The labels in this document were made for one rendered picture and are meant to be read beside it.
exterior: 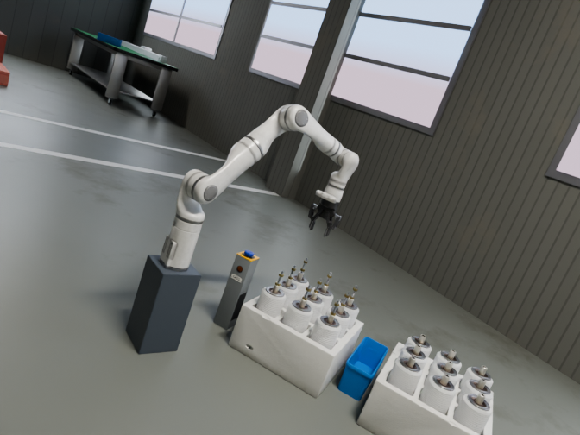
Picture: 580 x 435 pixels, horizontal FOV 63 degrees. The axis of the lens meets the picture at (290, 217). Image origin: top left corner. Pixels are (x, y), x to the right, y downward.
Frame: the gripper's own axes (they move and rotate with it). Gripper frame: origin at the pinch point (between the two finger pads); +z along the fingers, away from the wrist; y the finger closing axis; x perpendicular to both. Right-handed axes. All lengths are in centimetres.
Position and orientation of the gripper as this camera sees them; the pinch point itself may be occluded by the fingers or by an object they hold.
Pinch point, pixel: (318, 230)
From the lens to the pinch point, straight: 195.0
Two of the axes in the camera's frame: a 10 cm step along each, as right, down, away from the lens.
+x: -4.7, 0.6, -8.8
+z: -3.4, 9.1, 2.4
